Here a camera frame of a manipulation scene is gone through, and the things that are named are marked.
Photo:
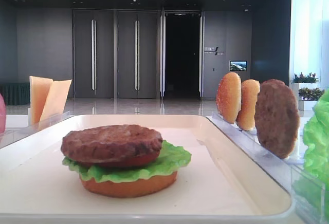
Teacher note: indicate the yellow cheese slice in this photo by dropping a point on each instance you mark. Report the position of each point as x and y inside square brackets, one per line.
[56, 99]

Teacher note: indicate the orange cheese slice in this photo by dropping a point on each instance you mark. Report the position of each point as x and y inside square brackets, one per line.
[39, 88]

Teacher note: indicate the green lettuce leaf on stack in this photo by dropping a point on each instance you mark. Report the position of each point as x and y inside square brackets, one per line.
[171, 158]

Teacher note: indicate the red tomato slice on stack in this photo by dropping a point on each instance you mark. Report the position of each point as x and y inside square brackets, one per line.
[132, 162]

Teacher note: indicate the brown meat patty on stack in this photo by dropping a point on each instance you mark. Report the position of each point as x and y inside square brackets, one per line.
[112, 144]

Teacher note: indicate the brown meat patty in holder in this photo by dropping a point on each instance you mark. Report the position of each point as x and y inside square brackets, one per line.
[276, 118]

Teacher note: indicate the green lettuce leaf in holder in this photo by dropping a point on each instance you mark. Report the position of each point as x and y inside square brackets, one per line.
[315, 137]

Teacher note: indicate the red tomato slice in holder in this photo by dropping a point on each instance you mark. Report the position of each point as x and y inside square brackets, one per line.
[2, 114]

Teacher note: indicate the round bun top far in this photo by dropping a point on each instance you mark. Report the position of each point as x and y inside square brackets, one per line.
[228, 97]

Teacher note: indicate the dark double door middle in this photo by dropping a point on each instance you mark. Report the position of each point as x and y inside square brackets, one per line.
[137, 54]

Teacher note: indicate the dark double door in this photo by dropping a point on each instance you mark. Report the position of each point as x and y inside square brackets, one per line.
[137, 54]
[93, 54]

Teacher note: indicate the round bun half near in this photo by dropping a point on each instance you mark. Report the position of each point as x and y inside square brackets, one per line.
[245, 118]

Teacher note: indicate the dark double door left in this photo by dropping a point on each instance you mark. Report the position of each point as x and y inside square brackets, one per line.
[93, 54]

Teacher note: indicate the cream rectangular serving tray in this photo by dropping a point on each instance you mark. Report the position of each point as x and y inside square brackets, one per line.
[222, 184]

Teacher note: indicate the bottom bun half on tray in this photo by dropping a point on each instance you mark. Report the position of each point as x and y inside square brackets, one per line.
[138, 188]

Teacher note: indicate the white flower planter lower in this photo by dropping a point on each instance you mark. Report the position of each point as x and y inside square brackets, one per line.
[309, 97]

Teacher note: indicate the white flower planter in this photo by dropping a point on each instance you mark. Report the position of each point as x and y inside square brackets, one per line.
[300, 81]
[309, 97]

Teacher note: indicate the white flower planter upper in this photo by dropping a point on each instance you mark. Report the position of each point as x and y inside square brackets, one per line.
[300, 81]

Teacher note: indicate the wall mounted display screen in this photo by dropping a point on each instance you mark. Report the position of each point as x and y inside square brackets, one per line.
[238, 65]

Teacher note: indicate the clear long rail right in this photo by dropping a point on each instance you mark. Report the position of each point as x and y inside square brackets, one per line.
[310, 195]

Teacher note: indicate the clear long rail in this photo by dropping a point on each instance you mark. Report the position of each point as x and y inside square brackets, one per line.
[38, 123]
[310, 195]

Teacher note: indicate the clear long rail left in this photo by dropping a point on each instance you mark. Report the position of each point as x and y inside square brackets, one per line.
[38, 123]

